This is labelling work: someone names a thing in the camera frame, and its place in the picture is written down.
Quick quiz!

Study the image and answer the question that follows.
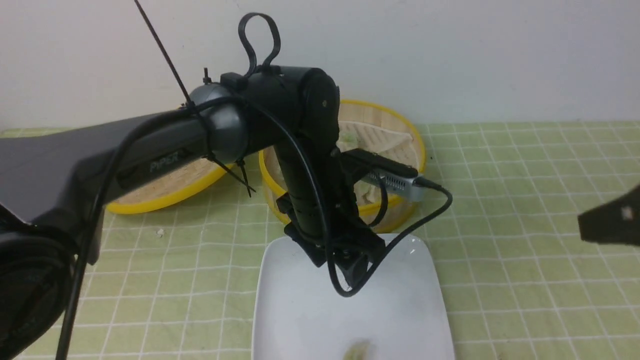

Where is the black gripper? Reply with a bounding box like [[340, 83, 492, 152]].
[[276, 193, 386, 291]]

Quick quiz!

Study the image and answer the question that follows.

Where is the green steamed dumpling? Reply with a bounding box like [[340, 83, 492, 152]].
[[342, 339, 373, 360]]

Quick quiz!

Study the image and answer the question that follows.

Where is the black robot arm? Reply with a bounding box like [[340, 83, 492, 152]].
[[1, 64, 387, 360]]

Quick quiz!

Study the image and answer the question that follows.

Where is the white square plate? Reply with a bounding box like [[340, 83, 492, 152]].
[[252, 235, 456, 360]]

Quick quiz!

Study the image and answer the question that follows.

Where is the yellow rimmed bamboo steamer basket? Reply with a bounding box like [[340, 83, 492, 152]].
[[258, 99, 426, 233]]

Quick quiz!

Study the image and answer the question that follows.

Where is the white steamer liner cloth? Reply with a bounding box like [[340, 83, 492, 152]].
[[336, 120, 420, 206]]

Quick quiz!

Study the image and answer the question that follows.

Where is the yellow rimmed bamboo steamer lid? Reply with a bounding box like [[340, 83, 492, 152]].
[[106, 159, 226, 215]]

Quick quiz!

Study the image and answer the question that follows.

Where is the green checkered tablecloth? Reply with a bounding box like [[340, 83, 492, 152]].
[[68, 121, 640, 360]]

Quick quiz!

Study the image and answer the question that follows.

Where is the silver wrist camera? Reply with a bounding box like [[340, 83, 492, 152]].
[[340, 148, 425, 203]]

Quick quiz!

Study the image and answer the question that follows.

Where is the black cable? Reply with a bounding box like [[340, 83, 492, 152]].
[[55, 12, 454, 360]]

